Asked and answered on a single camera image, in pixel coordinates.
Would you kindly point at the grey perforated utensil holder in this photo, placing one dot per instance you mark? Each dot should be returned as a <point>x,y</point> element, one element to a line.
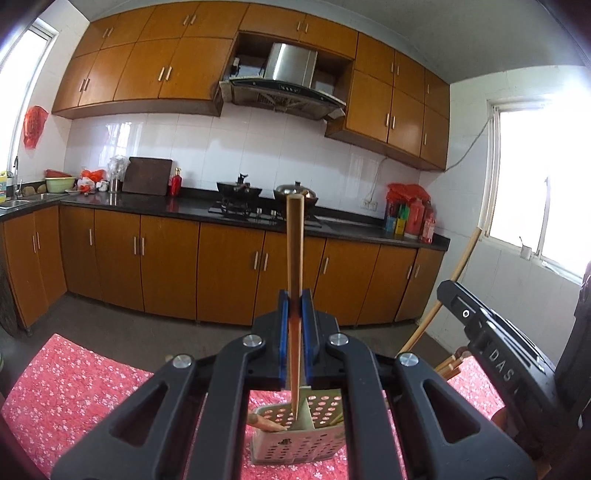
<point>295,445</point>

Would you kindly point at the dark wooden cutting board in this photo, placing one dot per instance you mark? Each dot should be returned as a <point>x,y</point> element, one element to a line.
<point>147,177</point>

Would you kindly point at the brown kitchen cabinets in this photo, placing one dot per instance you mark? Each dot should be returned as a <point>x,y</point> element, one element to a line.
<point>138,69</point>
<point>161,267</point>

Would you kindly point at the bamboo chopstick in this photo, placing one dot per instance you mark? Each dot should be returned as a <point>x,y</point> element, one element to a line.
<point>455,357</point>
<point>448,371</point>
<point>452,364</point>

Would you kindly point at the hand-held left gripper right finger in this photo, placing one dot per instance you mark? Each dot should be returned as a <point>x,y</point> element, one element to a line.
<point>308,341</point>

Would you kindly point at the red plastic bag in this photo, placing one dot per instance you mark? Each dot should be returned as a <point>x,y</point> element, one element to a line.
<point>406,190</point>

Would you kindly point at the gas stove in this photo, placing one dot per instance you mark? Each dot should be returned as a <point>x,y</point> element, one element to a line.
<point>240,210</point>

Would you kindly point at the black wok with lid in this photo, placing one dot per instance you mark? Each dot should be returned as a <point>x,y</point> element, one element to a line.
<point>311,194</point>

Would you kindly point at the small cup on windowsill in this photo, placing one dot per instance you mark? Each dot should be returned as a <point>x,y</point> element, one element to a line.
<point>526,251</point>

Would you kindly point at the brown upper kitchen cabinets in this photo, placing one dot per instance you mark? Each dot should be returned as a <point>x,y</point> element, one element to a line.
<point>138,69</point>

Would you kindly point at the large red bottle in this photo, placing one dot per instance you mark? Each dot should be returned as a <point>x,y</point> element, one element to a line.
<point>415,219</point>

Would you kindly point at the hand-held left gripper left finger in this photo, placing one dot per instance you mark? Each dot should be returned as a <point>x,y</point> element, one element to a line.
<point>284,341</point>

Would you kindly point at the red bottle with gold cap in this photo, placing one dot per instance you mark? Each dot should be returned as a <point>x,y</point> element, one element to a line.
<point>176,184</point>

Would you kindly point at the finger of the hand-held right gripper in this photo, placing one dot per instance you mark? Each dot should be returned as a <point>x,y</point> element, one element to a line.
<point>457,300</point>

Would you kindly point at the orange plastic bag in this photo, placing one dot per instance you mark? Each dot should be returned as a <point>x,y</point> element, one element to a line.
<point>93,175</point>

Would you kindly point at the dark brown wooden chopstick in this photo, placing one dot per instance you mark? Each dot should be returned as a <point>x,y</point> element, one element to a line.
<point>294,240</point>

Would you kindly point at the red jug with label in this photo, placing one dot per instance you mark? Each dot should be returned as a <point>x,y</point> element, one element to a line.
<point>427,228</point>

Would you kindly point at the red floral tablecloth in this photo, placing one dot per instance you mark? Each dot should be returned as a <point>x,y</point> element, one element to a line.
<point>69,392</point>

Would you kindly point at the hanging red bag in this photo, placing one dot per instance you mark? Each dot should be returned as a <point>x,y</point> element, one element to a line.
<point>36,127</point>

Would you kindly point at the green plastic basin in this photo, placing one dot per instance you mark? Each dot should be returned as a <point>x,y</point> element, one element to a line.
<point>60,185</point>

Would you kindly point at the red plastic basin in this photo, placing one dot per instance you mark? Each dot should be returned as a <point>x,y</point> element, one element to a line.
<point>57,173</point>

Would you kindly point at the steel range hood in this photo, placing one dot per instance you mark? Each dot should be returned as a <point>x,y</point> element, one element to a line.
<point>291,64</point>

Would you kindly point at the window beside sink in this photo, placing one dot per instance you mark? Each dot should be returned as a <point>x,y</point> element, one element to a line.
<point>23,69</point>

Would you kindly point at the bright sliding window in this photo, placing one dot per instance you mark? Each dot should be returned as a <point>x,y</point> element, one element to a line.
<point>540,184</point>

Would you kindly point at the yellow green detergent bottle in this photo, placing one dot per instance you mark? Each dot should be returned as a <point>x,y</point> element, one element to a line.
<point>3,187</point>

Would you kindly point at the steel kitchen sink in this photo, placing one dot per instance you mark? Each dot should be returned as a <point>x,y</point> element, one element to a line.
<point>32,201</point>

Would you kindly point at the white wall socket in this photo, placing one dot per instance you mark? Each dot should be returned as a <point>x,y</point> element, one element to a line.
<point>369,204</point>

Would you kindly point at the black kitchen countertop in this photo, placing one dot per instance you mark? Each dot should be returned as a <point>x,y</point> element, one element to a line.
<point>138,205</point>

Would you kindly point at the steel sink faucet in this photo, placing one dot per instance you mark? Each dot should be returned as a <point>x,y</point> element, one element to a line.
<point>17,177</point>

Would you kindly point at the brown lower kitchen cabinets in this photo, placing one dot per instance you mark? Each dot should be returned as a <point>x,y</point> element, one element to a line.
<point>161,267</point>

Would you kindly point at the clear jar with bags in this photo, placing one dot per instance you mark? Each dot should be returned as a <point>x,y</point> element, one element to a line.
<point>117,173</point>

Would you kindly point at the colourful seasoning packets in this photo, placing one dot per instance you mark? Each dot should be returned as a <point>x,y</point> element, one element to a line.
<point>397,221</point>

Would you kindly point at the white plastic bag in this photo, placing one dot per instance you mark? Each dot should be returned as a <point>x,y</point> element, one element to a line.
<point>85,184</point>

